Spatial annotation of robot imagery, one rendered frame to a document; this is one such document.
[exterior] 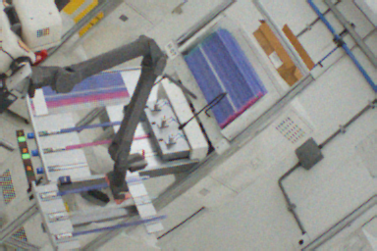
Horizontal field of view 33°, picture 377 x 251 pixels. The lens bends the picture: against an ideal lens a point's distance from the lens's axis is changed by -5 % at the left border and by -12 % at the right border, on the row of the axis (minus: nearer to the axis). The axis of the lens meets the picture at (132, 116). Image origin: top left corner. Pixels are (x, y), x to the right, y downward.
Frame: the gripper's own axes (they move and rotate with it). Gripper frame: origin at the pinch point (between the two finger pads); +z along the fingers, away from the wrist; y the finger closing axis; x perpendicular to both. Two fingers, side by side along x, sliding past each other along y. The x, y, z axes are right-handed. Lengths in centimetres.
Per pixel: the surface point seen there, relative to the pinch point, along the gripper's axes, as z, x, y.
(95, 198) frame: 52, -7, 32
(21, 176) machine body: 71, 23, 67
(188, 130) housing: 9, -48, 31
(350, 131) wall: 73, -198, 49
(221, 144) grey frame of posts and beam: 2, -57, 15
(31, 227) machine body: 71, 27, 33
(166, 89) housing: 11, -49, 59
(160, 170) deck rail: 16.3, -30.2, 17.8
